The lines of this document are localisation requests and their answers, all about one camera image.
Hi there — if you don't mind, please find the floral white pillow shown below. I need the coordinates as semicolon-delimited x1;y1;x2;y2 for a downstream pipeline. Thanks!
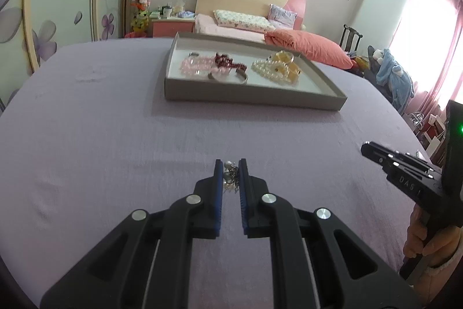
214;9;275;34

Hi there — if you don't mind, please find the dark red bead necklace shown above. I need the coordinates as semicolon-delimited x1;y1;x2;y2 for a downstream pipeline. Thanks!
213;52;247;73

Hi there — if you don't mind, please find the purple bedspread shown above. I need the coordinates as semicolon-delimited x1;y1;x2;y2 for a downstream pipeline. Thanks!
1;39;421;303

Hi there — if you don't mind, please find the pink bead bracelet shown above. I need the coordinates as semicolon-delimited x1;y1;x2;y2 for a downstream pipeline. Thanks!
179;55;227;76

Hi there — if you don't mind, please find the purple patterned pillow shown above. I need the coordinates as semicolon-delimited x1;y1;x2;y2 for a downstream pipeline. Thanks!
267;4;297;29

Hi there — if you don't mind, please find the small pearl charm cluster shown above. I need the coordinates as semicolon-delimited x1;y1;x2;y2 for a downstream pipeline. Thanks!
223;161;239;192

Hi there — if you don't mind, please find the pink nightstand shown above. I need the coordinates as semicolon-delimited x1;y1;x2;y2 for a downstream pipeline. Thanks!
151;17;195;38

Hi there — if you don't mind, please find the yellow strap watch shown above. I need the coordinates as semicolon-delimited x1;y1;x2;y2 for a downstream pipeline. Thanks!
268;50;301;85

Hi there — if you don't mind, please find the blue plush garment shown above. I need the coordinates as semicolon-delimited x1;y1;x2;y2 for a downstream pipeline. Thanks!
365;45;414;114

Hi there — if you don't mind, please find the coral pink duvet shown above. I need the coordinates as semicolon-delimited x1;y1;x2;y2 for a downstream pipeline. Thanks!
264;29;353;70

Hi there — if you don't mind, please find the grey cardboard tray box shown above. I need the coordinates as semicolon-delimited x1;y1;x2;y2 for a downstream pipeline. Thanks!
164;33;347;111

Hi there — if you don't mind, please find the silver open cuff bracelet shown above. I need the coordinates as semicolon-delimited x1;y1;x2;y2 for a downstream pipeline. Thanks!
206;69;250;86

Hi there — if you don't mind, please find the right hand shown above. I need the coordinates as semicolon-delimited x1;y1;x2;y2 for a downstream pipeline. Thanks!
403;205;462;267

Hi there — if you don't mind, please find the pink curtain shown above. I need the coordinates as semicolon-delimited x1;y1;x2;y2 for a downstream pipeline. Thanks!
389;0;462;114

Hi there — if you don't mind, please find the white mug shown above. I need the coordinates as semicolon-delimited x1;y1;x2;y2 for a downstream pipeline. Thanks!
162;6;173;18

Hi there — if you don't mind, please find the white pearl bracelet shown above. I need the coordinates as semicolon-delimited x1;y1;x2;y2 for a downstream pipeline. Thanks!
251;57;286;83

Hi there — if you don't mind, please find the black wooden chair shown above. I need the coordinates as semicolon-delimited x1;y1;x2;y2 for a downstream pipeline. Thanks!
339;24;363;52

